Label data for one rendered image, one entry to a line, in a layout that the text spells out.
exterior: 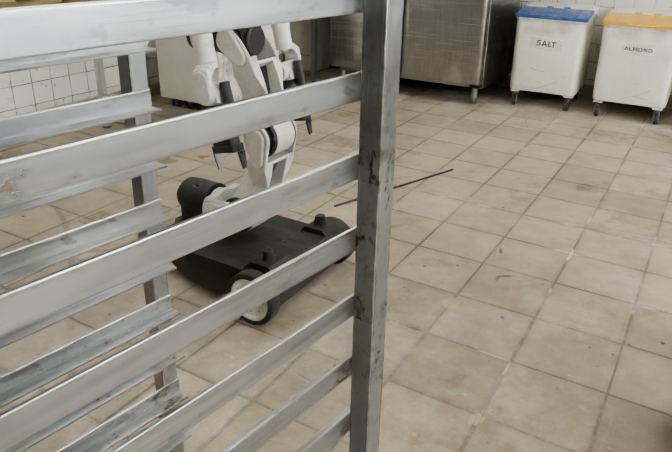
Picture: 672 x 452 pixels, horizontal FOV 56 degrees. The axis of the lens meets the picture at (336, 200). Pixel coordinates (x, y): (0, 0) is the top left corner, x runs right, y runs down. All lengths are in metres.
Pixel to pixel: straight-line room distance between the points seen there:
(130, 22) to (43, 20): 0.06
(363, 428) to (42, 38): 0.63
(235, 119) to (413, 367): 1.66
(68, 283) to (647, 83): 4.94
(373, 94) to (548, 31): 4.65
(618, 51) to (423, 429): 3.82
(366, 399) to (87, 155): 0.51
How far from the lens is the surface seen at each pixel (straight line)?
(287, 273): 0.66
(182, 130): 0.52
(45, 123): 0.94
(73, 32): 0.46
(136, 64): 1.00
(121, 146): 0.49
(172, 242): 0.54
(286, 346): 0.71
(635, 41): 5.19
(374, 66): 0.67
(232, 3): 0.54
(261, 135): 2.22
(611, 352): 2.39
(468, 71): 5.24
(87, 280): 0.51
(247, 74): 2.22
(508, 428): 1.98
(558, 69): 5.33
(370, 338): 0.79
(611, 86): 5.28
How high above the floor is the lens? 1.29
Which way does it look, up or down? 23 degrees down
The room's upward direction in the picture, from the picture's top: 1 degrees clockwise
